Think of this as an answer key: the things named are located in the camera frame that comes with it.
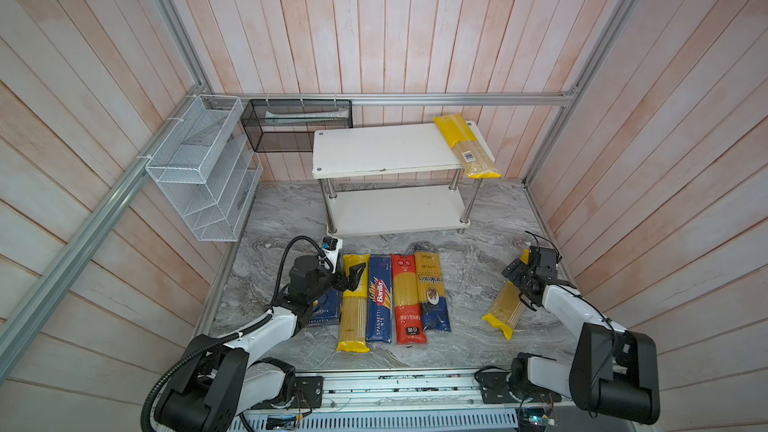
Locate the yellow clear spaghetti bag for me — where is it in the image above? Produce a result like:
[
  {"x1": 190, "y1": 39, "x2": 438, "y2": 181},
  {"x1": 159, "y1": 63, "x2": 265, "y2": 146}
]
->
[{"x1": 482, "y1": 249, "x2": 530, "y2": 341}]

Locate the blue yellow spaghetti bag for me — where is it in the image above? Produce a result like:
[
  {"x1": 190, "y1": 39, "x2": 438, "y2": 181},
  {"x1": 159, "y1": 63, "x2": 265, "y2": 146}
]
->
[{"x1": 414, "y1": 251, "x2": 451, "y2": 332}]

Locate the yellow barcode spaghetti bag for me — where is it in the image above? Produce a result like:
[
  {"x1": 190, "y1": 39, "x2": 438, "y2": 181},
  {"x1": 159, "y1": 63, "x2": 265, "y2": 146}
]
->
[{"x1": 433, "y1": 114, "x2": 501, "y2": 179}]

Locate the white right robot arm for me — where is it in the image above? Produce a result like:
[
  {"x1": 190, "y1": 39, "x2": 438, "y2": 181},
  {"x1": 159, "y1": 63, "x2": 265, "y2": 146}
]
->
[{"x1": 474, "y1": 245, "x2": 661, "y2": 425}]

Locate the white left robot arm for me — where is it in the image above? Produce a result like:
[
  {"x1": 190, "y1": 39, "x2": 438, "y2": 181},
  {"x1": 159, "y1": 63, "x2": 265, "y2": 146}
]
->
[{"x1": 140, "y1": 252, "x2": 367, "y2": 431}]

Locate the dark blue pasta box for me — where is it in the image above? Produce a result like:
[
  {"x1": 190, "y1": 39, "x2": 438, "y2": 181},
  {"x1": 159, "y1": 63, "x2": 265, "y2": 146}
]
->
[{"x1": 309, "y1": 289, "x2": 342, "y2": 326}]

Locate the white two-tier metal shelf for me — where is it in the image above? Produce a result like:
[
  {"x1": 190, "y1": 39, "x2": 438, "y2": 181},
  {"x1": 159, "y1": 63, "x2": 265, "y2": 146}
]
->
[{"x1": 311, "y1": 122, "x2": 480, "y2": 237}]

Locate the yellow Pastati spaghetti bag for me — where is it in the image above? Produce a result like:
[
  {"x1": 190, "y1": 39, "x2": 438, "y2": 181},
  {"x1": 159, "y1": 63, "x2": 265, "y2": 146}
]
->
[{"x1": 337, "y1": 255, "x2": 370, "y2": 353}]

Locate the blue Barilla spaghetti box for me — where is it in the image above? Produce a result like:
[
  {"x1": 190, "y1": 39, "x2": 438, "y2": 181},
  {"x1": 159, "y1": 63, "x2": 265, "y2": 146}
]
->
[{"x1": 366, "y1": 255, "x2": 393, "y2": 343}]

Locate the red spaghetti bag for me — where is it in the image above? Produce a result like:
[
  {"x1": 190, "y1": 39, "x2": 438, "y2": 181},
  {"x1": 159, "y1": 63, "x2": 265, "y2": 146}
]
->
[{"x1": 391, "y1": 255, "x2": 427, "y2": 345}]

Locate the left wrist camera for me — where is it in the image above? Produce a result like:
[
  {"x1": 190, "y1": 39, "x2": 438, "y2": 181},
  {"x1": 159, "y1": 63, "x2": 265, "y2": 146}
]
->
[{"x1": 321, "y1": 236, "x2": 343, "y2": 271}]

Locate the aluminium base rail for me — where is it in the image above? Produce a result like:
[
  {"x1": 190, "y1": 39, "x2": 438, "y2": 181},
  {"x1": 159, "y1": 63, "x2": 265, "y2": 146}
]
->
[{"x1": 239, "y1": 365, "x2": 652, "y2": 432}]

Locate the white wire mesh rack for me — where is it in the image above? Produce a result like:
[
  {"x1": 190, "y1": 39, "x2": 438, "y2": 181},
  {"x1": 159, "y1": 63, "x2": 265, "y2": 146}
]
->
[{"x1": 146, "y1": 95, "x2": 263, "y2": 242}]

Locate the black mesh wall basket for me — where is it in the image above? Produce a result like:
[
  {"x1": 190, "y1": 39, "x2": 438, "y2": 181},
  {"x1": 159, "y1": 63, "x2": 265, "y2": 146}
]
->
[{"x1": 240, "y1": 98, "x2": 354, "y2": 153}]

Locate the aluminium frame rail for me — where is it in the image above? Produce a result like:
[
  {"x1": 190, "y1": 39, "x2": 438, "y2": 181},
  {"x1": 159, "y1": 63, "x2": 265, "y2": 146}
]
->
[{"x1": 236, "y1": 92, "x2": 576, "y2": 107}]

